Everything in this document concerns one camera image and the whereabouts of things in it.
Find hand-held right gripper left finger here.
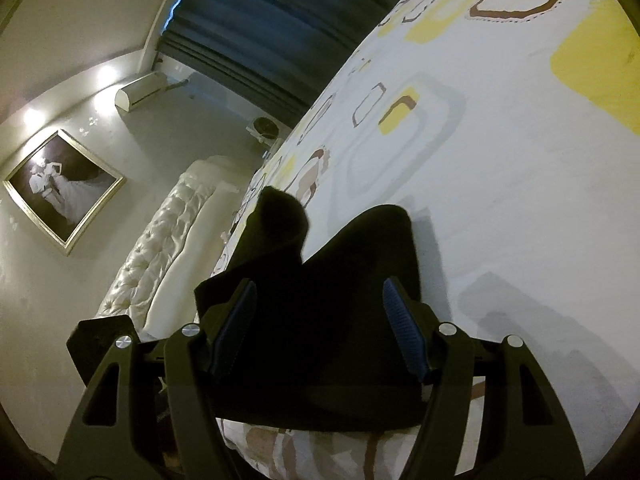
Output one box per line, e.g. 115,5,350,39
54,279,258,480

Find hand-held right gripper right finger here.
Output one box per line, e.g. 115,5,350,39
382,277,586,480

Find black pants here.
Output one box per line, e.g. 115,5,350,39
194,185,441,433

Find white tufted headboard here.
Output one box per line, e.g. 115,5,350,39
95,155,251,341

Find patterned white bedsheet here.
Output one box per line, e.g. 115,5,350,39
220,0,640,480

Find small white fan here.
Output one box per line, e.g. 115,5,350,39
247,116,281,146

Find white air conditioner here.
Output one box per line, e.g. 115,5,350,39
115,72,168,111

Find dark blue curtains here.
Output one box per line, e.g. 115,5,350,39
155,0,436,128

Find framed wall picture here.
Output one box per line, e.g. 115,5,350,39
2,129,127,257

